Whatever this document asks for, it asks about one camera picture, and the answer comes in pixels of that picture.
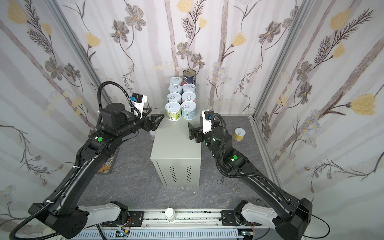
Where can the green label can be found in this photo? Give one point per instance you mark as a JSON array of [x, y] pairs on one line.
[[173, 111]]

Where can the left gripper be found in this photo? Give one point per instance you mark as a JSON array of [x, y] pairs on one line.
[[146, 122]]

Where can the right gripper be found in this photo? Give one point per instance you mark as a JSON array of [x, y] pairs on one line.
[[199, 133]]

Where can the dark blue tomato can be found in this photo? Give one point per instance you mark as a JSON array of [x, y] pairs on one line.
[[189, 76]]

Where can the white lid can front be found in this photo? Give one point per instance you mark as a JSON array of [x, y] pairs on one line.
[[175, 88]]

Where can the grey metal cabinet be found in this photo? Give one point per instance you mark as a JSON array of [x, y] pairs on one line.
[[176, 158]]

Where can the pink label can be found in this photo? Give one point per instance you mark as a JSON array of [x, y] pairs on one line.
[[176, 81]]

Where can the metal scissors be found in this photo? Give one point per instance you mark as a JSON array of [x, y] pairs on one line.
[[221, 181]]

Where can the white knob on rail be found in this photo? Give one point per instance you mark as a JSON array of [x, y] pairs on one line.
[[170, 214]]

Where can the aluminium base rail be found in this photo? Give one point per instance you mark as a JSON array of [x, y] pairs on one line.
[[188, 225]]

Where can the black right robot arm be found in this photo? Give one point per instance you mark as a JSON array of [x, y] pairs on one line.
[[284, 213]]

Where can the yellow label can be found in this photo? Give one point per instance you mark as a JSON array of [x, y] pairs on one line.
[[239, 134]]

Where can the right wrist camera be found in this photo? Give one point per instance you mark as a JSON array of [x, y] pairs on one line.
[[207, 116]]

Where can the teal label can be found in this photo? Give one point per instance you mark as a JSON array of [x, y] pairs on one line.
[[174, 97], [189, 88]]

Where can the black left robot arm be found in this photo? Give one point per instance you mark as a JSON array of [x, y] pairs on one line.
[[60, 211]]

